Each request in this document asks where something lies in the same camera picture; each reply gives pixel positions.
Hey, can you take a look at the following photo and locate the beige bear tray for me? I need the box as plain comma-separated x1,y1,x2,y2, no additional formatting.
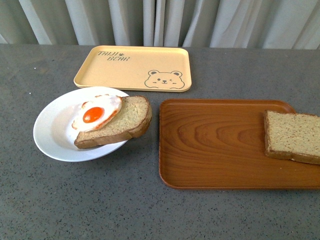
73,45,192,93

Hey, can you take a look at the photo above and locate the fried egg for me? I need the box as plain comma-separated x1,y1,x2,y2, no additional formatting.
71,94,122,132

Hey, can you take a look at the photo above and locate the brown wooden tray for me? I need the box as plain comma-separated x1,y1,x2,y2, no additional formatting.
159,99,320,189

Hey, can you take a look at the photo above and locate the grey curtain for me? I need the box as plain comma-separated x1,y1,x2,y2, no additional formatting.
0,0,320,50

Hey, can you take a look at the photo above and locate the bread slice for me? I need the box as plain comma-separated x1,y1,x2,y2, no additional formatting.
263,110,320,165
74,95,152,149

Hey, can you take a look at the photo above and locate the white round plate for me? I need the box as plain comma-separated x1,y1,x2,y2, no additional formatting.
33,86,128,162

